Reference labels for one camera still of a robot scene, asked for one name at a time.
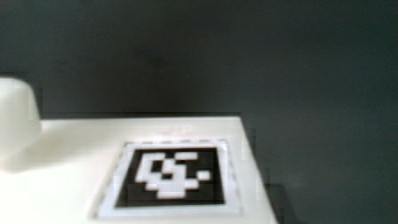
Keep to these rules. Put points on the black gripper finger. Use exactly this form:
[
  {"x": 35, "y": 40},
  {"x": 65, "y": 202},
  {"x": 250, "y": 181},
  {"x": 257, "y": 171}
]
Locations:
[{"x": 19, "y": 121}]

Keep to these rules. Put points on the white drawer box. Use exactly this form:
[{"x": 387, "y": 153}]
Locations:
[{"x": 135, "y": 171}]

